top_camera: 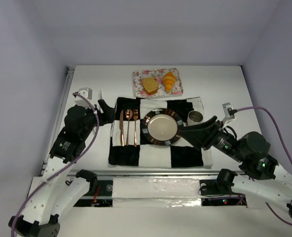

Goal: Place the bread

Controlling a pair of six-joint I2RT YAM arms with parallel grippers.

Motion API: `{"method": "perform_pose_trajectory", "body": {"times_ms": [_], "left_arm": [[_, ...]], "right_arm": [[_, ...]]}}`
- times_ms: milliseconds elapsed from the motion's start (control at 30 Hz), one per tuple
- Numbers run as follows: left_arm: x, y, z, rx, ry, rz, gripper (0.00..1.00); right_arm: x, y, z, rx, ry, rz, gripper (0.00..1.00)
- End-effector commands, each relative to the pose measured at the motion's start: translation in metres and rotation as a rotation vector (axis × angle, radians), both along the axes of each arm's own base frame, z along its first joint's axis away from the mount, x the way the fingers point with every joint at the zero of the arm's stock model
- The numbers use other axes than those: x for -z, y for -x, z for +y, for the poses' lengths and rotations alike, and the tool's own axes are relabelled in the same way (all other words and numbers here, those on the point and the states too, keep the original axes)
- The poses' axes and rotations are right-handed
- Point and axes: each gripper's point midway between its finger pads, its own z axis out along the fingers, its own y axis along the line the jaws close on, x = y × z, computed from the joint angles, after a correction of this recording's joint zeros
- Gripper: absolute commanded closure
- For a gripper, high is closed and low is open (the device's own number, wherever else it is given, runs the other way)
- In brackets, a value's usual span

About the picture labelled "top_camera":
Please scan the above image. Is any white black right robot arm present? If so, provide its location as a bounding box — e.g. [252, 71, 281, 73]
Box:
[178, 116, 292, 219]

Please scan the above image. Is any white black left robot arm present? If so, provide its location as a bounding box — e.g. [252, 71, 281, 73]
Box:
[8, 96, 115, 237]

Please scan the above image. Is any bread slice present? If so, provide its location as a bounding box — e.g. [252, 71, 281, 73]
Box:
[141, 78, 159, 95]

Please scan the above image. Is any copper table knife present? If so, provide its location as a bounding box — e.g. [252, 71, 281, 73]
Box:
[119, 110, 124, 146]

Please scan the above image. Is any steel cup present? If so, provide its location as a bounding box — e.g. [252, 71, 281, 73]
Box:
[187, 111, 204, 126]

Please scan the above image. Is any copper spoon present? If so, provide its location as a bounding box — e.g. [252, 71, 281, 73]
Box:
[125, 109, 133, 146]

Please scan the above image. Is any copper fork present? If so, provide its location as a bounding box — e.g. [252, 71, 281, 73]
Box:
[133, 109, 138, 147]

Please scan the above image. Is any black white checkered cloth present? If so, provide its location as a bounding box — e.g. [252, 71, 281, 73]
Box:
[108, 97, 213, 168]

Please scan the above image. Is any dark rimmed ceramic plate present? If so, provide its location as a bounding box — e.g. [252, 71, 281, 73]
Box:
[140, 108, 184, 146]

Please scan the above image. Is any floral rectangular tray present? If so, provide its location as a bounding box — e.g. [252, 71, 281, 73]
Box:
[132, 68, 183, 98]

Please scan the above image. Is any orange croissant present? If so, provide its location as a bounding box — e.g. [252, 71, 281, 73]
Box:
[162, 72, 176, 93]

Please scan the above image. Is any white foam front panel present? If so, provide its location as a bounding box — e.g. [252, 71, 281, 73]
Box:
[112, 178, 202, 208]

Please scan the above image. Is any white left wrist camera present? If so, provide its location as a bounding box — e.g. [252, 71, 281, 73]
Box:
[74, 87, 92, 109]

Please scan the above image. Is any aluminium frame rail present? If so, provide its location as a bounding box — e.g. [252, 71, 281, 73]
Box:
[39, 66, 75, 176]

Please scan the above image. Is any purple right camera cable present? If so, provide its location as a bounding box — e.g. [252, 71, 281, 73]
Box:
[234, 106, 292, 227]

